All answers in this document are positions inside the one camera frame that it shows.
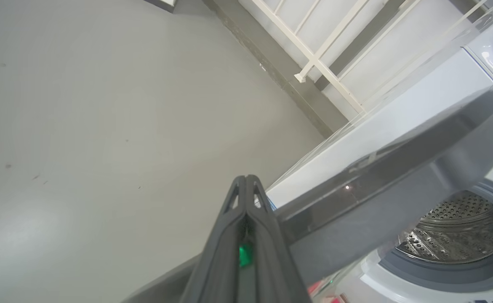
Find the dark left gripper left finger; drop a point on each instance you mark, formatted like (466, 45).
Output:
(217, 261)

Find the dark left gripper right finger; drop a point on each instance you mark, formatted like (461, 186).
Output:
(271, 269)

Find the black round glass washer door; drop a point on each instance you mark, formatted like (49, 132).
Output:
(377, 210)

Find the white front-load washing machine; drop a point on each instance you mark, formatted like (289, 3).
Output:
(398, 122)

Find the stainless steel washer drum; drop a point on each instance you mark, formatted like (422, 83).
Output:
(457, 227)

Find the white metal railing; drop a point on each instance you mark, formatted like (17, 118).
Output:
(309, 52)

